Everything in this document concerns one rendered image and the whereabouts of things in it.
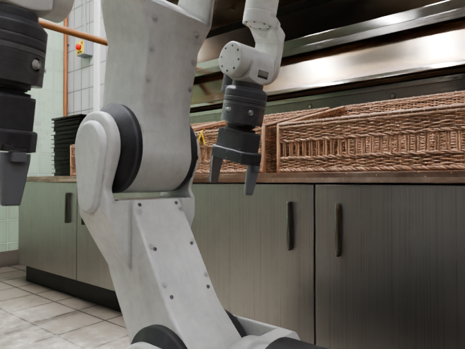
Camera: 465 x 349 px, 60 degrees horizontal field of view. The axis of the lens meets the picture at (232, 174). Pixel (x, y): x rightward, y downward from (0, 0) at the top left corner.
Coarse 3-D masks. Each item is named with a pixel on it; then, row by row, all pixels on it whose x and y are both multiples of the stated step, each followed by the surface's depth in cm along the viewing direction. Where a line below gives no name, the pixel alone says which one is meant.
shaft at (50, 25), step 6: (42, 24) 161; (48, 24) 162; (54, 24) 164; (54, 30) 166; (60, 30) 167; (66, 30) 168; (72, 30) 170; (78, 30) 173; (78, 36) 173; (84, 36) 175; (90, 36) 177; (96, 36) 180; (96, 42) 180; (102, 42) 182
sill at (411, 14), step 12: (456, 0) 137; (408, 12) 147; (420, 12) 145; (432, 12) 142; (360, 24) 158; (372, 24) 155; (384, 24) 152; (312, 36) 171; (324, 36) 168; (336, 36) 164; (288, 48) 179; (216, 60) 205
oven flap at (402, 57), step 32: (416, 32) 148; (448, 32) 141; (288, 64) 182; (320, 64) 170; (352, 64) 160; (384, 64) 152; (416, 64) 144; (448, 64) 134; (192, 96) 215; (288, 96) 176
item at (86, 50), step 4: (80, 40) 273; (84, 40) 270; (80, 44) 272; (84, 44) 270; (88, 44) 272; (92, 44) 275; (80, 48) 272; (84, 48) 270; (88, 48) 272; (92, 48) 275; (76, 52) 275; (80, 52) 272; (84, 52) 270; (88, 52) 272; (92, 52) 275; (80, 56) 276; (84, 56) 276; (88, 56) 276
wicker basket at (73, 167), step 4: (192, 124) 210; (196, 124) 209; (200, 124) 192; (204, 124) 194; (72, 148) 197; (72, 152) 198; (72, 156) 197; (72, 160) 198; (72, 164) 198; (72, 168) 197; (72, 172) 198
